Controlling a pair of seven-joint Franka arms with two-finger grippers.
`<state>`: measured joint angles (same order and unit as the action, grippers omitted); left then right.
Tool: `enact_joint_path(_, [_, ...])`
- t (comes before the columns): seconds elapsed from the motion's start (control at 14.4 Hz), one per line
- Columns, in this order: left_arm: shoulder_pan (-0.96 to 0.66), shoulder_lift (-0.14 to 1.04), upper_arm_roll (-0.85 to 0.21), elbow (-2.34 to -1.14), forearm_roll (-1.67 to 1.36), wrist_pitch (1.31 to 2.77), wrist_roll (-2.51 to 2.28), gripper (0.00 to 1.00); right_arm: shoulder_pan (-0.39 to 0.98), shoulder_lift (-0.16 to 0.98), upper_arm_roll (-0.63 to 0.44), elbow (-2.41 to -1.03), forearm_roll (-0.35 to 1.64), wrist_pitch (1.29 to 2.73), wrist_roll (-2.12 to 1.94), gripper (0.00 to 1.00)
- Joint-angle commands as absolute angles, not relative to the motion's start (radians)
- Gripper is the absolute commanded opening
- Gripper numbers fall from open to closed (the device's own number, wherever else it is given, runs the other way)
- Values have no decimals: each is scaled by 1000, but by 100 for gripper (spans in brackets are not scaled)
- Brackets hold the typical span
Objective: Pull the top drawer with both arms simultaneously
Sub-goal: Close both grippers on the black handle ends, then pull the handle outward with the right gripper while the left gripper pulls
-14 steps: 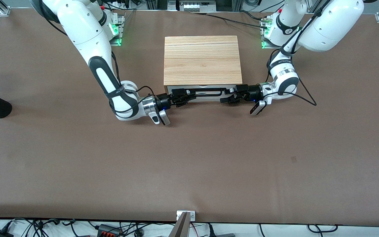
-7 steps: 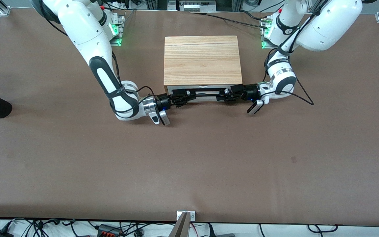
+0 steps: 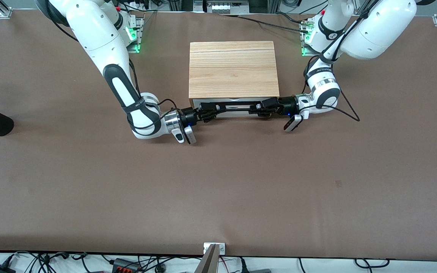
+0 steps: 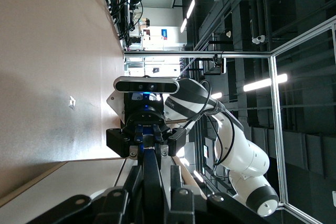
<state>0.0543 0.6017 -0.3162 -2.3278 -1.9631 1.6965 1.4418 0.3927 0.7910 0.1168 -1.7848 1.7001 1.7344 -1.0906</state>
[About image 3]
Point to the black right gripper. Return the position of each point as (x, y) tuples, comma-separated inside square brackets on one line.
[(188, 117)]

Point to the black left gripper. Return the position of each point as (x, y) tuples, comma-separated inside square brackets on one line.
[(286, 103)]

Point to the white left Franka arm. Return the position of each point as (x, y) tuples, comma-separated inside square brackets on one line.
[(378, 30)]

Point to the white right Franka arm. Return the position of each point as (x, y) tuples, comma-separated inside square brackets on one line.
[(97, 38)]

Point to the light wooden drawer cabinet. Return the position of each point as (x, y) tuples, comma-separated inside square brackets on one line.
[(233, 68)]

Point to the white power strip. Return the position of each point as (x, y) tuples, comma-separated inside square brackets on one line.
[(226, 7)]

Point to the grey flat box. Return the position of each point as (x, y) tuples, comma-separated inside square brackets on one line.
[(260, 270)]

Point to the orange black connector block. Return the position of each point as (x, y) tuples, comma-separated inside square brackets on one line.
[(125, 265)]

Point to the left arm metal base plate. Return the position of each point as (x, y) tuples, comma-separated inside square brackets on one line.
[(306, 53)]

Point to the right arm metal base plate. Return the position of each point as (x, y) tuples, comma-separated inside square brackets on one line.
[(139, 34)]

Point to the small metal edge bracket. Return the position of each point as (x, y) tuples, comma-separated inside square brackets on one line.
[(222, 249)]

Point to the grey camera mount beam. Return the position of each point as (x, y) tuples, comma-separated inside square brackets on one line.
[(208, 263)]

